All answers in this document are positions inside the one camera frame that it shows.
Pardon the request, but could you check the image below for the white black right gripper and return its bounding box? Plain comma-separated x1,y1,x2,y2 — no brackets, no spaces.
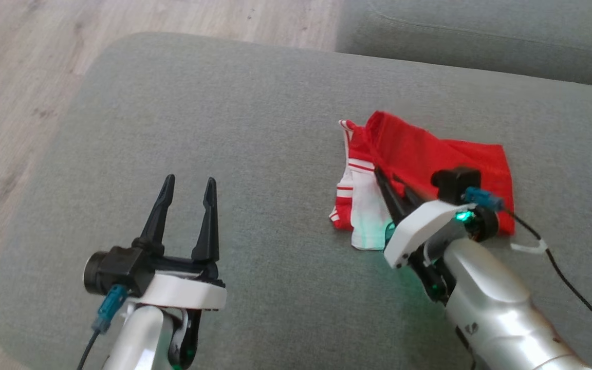
373,165,475,304

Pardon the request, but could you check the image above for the grey sofa back cushion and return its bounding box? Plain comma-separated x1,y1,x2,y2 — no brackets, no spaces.
336,0,592,90

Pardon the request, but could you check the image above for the white cable tie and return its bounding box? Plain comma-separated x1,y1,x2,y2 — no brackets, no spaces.
510,238,549,255

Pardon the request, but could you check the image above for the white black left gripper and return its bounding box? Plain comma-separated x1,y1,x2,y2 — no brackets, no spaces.
132,174,228,369

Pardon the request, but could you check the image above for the black cable blue plug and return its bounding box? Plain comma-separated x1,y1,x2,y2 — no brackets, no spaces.
463,186,592,347
77,284,128,370

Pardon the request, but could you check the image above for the red white basketball jersey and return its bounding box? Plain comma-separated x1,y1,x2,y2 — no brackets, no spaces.
329,110,515,251

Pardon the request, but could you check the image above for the grey sofa seat cushion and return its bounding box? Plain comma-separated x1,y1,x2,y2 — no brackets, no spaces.
0,32,592,370

